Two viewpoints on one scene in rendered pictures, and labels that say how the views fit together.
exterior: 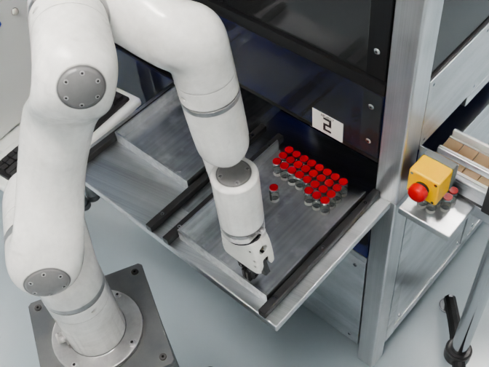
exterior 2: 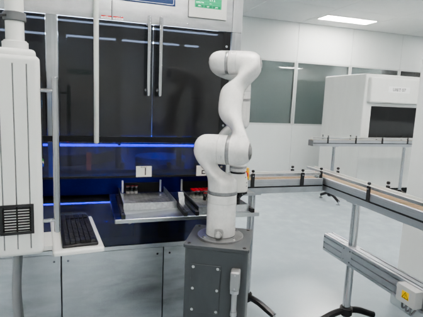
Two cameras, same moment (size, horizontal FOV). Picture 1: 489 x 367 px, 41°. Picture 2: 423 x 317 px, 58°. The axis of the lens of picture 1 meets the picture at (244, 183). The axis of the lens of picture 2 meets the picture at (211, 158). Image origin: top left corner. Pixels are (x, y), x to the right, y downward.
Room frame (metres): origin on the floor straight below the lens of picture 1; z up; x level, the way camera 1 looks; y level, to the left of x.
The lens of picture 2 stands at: (0.09, 1.77, 1.41)
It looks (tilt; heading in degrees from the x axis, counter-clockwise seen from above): 8 degrees down; 294
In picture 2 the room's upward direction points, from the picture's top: 2 degrees clockwise
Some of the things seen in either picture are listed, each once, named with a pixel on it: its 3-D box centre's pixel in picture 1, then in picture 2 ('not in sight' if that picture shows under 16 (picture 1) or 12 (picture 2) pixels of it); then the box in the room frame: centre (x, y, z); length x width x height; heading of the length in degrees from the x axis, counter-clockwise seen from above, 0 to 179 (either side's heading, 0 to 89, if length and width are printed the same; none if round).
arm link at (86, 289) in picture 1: (51, 236); (215, 163); (0.70, 0.35, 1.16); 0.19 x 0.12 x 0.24; 10
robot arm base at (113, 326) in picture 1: (86, 310); (221, 214); (0.67, 0.34, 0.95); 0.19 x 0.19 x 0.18
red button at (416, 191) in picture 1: (419, 191); not in sight; (0.82, -0.36, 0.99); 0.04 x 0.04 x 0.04; 42
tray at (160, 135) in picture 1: (199, 120); (145, 197); (1.21, 0.09, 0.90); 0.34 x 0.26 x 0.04; 132
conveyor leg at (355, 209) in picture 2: not in sight; (350, 259); (0.21, -0.73, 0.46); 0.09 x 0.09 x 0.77; 42
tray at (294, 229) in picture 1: (272, 215); (213, 200); (0.88, -0.05, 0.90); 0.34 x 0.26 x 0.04; 132
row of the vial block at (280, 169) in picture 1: (303, 183); (207, 194); (0.95, -0.13, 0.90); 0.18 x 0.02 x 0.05; 42
